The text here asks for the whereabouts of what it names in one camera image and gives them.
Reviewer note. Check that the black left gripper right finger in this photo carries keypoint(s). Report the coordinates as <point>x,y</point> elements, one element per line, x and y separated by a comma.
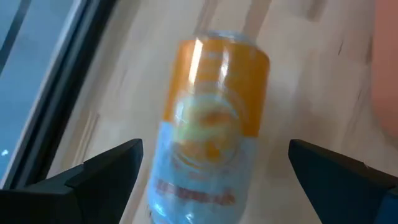
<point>342,193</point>

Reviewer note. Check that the white and orange soda can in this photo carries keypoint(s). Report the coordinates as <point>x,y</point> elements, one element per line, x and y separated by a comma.
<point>211,93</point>

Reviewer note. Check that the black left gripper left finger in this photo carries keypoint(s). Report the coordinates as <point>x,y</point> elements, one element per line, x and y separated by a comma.
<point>77,196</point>

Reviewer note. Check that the orange plastic bin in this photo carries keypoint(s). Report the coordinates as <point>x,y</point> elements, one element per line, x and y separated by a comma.
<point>387,62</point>

